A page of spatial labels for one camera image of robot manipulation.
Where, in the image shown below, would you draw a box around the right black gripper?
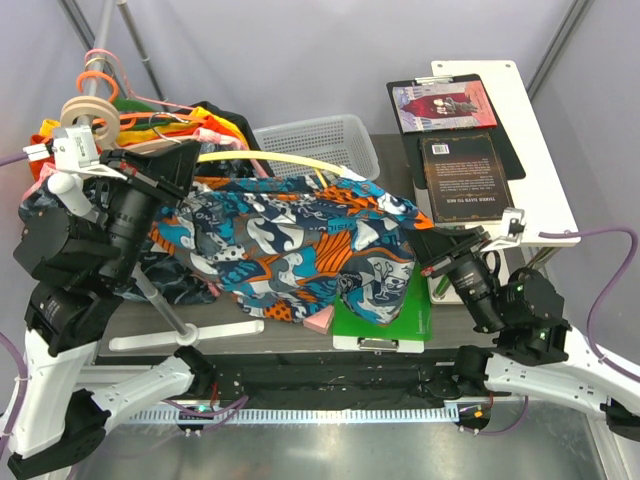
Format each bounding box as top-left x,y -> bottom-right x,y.
400,217 -> 506,331

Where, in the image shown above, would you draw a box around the colourful patterned shorts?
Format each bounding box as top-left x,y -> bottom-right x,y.
151,173 -> 434,325

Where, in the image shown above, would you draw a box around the yellow clothes hanger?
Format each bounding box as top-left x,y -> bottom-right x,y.
197,150 -> 347,176

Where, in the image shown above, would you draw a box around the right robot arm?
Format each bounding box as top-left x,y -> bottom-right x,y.
406,227 -> 639,441

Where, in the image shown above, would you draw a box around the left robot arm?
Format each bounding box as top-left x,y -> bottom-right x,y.
1,141 -> 215,479

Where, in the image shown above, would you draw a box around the orange clothes hanger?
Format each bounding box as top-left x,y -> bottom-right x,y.
59,71 -> 178,141

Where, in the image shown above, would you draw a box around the yellow shorts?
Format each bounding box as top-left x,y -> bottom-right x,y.
39,107 -> 216,146

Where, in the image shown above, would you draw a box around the beige wooden hanger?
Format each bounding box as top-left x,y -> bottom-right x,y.
53,96 -> 194,160

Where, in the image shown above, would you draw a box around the dark patterned shorts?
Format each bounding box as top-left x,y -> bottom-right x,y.
18,140 -> 255,305

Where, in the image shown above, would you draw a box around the orange knitted shorts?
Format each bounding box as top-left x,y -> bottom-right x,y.
30,107 -> 249,147

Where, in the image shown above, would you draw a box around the pink clothes hanger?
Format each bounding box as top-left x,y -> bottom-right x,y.
84,48 -> 194,112

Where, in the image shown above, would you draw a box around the black hardcover book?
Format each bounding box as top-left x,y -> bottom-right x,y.
419,132 -> 513,224

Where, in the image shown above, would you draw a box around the black garment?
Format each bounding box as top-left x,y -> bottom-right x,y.
192,101 -> 260,150

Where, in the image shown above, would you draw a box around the green clipboard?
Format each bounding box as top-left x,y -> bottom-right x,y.
332,267 -> 432,353

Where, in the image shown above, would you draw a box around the black clipboard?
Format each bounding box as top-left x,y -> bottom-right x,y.
386,74 -> 526,189

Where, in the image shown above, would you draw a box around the white side table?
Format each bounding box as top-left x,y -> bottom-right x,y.
431,60 -> 578,272

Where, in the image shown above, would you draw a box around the pink cube power adapter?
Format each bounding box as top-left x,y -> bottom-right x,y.
303,306 -> 335,335

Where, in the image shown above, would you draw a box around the red illustrated book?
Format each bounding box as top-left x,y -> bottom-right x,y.
388,78 -> 498,134

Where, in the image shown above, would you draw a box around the white rack base foot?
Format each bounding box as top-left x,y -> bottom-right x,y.
109,320 -> 265,352

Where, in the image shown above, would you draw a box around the silver clothes rack pole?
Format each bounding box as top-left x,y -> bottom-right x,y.
47,0 -> 201,346

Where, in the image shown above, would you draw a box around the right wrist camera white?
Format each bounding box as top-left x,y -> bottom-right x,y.
484,207 -> 526,251

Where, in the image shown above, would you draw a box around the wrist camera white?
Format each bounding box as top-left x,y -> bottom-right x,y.
484,207 -> 526,251
22,125 -> 127,180

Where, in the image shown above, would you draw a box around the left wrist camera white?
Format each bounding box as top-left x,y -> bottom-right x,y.
22,125 -> 127,180

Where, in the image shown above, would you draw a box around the white cable duct strip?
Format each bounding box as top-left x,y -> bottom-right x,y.
128,404 -> 459,426

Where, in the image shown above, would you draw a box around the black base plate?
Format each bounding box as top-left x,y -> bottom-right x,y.
207,350 -> 489,410

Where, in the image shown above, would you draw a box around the aluminium rail frame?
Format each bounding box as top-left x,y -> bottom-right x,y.
64,362 -> 626,480

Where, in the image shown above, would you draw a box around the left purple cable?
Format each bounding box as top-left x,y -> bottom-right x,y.
0,152 -> 251,459

